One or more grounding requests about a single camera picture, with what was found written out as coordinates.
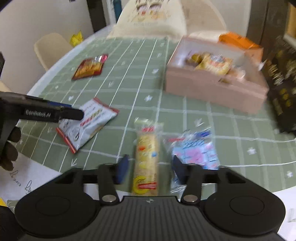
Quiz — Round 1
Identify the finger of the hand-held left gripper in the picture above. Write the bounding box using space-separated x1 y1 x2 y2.
23 95 73 109
59 107 85 121

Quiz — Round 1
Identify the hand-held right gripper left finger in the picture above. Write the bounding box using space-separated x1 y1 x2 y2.
55 154 130 202

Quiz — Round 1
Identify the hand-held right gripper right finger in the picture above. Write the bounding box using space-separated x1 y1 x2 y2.
172 155 247 202

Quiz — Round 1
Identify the white rice cracker packet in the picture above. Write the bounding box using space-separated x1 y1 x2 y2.
56 97 120 154

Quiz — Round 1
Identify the long yellow cracker packet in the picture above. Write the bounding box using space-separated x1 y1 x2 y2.
131 118 164 197

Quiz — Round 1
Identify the blue milk cube packet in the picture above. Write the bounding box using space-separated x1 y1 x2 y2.
165 127 220 193

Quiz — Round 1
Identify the red snack packet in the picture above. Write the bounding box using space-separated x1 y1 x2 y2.
71 54 109 81

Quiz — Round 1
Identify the pink cardboard box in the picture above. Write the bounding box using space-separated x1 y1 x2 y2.
165 35 270 114

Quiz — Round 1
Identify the clear cake packet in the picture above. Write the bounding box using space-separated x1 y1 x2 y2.
185 53 204 67
225 67 247 81

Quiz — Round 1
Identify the yellow snack packet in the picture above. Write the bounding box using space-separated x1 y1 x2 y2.
194 53 233 76

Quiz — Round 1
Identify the person's left hand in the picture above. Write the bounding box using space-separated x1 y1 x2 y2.
0 126 22 171

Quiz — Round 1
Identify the beige chair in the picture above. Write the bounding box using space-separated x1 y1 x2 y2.
34 32 74 71

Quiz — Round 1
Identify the yellow plastic bag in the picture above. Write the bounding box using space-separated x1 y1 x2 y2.
70 31 84 47

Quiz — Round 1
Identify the green checked tablecloth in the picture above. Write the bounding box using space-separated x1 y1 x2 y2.
16 35 296 193

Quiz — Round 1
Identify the white printed table cover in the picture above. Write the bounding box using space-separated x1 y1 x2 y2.
0 151 296 241

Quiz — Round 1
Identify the cream printed food cover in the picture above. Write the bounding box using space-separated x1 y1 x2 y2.
109 0 188 39

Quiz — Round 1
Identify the black bag with gold print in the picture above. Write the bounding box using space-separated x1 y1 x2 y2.
261 35 296 133

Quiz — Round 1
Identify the orange box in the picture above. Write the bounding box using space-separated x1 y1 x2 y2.
218 32 264 61

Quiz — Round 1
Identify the white chair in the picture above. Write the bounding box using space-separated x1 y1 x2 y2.
183 0 227 35

